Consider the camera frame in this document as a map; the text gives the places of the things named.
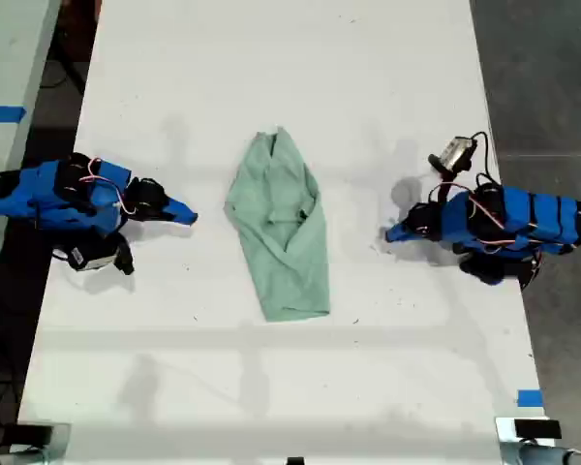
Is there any black floor cable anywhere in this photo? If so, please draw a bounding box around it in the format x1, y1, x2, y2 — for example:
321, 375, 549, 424
39, 57, 87, 92

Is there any camera black stalk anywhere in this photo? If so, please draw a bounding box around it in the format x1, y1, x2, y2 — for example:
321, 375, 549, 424
427, 153, 460, 206
114, 233, 137, 277

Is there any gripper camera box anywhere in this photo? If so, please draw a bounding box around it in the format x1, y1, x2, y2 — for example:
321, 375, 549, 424
69, 240, 119, 272
440, 136, 479, 171

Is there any grey bracket with black box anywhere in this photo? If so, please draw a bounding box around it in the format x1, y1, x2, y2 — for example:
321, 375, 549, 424
3, 421, 73, 465

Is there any pale green t-shirt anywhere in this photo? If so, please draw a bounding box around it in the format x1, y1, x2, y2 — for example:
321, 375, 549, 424
222, 125, 332, 324

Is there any white bracket with black box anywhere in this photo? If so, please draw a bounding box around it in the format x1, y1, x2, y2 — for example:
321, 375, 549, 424
494, 417, 564, 465

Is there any grey metal tube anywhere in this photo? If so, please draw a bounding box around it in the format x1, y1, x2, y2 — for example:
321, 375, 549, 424
0, 446, 46, 465
501, 441, 581, 465

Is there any white side table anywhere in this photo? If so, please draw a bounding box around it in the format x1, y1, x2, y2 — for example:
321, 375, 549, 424
0, 0, 63, 304

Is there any arm red white wire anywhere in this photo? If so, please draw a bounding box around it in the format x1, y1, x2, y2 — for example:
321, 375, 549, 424
78, 157, 138, 217
466, 192, 546, 256

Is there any short blue tape strip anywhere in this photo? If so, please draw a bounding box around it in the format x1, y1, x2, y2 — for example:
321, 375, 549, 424
516, 388, 545, 409

